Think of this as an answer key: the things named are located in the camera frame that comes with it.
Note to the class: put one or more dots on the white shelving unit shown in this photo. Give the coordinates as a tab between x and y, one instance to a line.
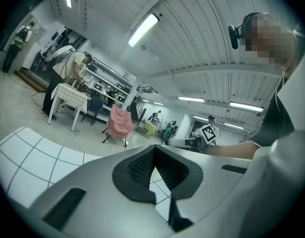
110	83

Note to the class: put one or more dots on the indoor staircase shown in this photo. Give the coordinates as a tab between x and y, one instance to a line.
147	89

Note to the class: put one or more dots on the person's dark green t-shirt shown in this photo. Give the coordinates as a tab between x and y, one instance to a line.
273	123

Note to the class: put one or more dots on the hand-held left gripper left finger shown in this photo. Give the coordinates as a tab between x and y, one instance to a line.
97	182

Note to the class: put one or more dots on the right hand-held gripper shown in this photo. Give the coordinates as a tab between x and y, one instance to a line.
208	133

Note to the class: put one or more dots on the person's right forearm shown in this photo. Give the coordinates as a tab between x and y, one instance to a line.
231	150

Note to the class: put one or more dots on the person's head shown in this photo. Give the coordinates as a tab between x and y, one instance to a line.
271	38

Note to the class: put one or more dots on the wooden step platform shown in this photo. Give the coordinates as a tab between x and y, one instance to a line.
30	77

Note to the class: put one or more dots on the black head-mounted camera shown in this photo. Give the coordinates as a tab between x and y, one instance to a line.
234	37

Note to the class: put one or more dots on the dark blue chair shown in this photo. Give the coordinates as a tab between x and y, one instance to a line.
95	104

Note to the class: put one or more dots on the white grid tablecloth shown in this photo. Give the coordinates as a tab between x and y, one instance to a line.
30	157

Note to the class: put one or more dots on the white square table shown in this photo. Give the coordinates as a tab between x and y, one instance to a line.
70	95
75	119

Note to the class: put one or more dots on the pink armchair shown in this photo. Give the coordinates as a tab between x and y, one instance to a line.
120	123

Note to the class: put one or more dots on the yellow-green tablecloth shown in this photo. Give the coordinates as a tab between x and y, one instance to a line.
149	129

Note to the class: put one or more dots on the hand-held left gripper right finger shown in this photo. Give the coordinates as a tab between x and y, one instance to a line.
211	167

